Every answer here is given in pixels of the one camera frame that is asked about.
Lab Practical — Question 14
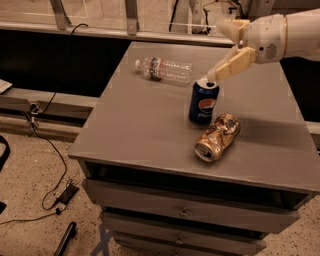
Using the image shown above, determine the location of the grey drawer cabinet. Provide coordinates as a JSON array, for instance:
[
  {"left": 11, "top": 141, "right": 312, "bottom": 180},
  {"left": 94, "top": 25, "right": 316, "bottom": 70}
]
[{"left": 70, "top": 42, "right": 320, "bottom": 241}]

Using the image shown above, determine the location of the clear plastic water bottle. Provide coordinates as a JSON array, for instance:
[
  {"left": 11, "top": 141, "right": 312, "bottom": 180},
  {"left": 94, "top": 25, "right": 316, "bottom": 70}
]
[{"left": 135, "top": 57, "right": 193, "bottom": 84}]

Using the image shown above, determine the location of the top grey drawer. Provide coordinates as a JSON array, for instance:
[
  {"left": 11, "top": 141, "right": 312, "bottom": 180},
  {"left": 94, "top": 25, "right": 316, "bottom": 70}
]
[{"left": 83, "top": 179, "right": 299, "bottom": 233}]

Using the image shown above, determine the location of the middle grey drawer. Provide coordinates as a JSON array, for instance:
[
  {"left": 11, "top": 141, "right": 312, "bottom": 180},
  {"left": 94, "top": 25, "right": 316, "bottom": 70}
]
[{"left": 102, "top": 212, "right": 266, "bottom": 256}]

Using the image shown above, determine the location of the black bar on floor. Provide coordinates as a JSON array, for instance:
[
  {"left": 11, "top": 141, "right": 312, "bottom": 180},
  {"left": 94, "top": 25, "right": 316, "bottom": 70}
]
[{"left": 54, "top": 221, "right": 77, "bottom": 256}]

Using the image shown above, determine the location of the crushed orange soda can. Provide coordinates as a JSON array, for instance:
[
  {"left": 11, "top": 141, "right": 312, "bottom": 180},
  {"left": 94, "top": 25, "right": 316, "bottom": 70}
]
[{"left": 194, "top": 113, "right": 240, "bottom": 162}]

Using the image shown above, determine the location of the grey drawer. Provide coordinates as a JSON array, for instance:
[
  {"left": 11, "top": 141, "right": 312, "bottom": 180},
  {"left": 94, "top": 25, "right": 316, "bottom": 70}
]
[
  {"left": 113, "top": 232, "right": 214, "bottom": 256},
  {"left": 102, "top": 212, "right": 266, "bottom": 256},
  {"left": 83, "top": 179, "right": 299, "bottom": 233}
]

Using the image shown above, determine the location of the bottom grey drawer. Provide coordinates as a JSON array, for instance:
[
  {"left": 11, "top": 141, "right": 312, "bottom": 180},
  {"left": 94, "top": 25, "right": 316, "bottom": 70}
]
[{"left": 113, "top": 232, "right": 214, "bottom": 256}]

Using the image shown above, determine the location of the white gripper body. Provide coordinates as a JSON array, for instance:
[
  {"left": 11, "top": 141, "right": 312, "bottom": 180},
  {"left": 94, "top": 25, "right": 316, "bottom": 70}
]
[{"left": 243, "top": 14, "right": 286, "bottom": 64}]

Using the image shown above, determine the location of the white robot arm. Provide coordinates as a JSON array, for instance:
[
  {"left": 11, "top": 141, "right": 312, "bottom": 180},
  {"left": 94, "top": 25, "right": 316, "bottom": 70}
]
[{"left": 207, "top": 9, "right": 320, "bottom": 82}]

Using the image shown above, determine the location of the blue pepsi can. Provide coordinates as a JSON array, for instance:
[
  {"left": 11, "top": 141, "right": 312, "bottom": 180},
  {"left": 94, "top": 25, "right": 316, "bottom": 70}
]
[{"left": 189, "top": 77, "right": 220, "bottom": 124}]

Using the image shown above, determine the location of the black power adapter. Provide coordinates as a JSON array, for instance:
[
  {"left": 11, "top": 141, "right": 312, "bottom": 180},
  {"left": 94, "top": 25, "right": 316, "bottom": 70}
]
[{"left": 57, "top": 184, "right": 79, "bottom": 205}]

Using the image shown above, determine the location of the black strap at left edge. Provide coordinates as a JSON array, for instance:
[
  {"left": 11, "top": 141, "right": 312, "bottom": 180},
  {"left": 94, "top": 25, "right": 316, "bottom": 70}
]
[{"left": 0, "top": 134, "right": 11, "bottom": 214}]

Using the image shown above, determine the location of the black cable on floor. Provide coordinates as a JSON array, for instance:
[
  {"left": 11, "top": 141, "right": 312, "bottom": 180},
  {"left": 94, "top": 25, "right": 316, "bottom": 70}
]
[{"left": 0, "top": 23, "right": 89, "bottom": 226}]

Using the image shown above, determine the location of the metal window railing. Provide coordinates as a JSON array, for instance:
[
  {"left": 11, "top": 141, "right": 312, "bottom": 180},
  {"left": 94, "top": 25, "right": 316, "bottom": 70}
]
[{"left": 0, "top": 0, "right": 278, "bottom": 47}]

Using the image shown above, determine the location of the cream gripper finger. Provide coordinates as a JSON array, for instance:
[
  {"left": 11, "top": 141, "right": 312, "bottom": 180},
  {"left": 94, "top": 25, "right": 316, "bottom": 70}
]
[
  {"left": 217, "top": 19, "right": 250, "bottom": 44},
  {"left": 207, "top": 46, "right": 256, "bottom": 82}
]

